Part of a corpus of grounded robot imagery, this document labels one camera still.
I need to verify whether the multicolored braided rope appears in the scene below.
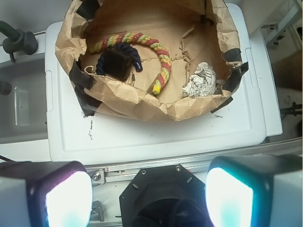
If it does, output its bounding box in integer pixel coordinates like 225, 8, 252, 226
89, 32, 172, 96

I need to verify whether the dark brown square block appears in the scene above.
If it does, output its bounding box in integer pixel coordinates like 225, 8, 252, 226
103, 49, 133, 81

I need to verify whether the clear plastic container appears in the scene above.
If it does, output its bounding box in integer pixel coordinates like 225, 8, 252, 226
0, 68, 48, 144

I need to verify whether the black octagonal mount plate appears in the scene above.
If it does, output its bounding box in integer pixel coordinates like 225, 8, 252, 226
119, 164, 213, 227

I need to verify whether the white metal rack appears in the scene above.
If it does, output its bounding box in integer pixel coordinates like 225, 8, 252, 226
260, 0, 303, 48

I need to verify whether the dark blue rope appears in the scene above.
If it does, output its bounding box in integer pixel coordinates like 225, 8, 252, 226
96, 43, 143, 76

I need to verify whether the white plastic bin lid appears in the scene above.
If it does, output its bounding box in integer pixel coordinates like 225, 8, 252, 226
45, 3, 267, 165

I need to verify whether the crumpled white paper ball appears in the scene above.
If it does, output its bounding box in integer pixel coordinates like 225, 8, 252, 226
182, 62, 216, 98

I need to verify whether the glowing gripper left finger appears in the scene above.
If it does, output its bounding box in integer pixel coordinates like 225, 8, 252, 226
0, 161, 93, 227

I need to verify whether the grey clamp stand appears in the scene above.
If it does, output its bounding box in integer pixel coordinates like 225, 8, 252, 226
0, 21, 38, 63

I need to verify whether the brown paper bag tray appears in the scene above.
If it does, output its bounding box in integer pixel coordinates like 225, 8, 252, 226
55, 0, 248, 122

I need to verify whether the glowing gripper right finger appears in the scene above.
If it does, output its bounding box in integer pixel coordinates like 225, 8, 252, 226
205, 155, 303, 227

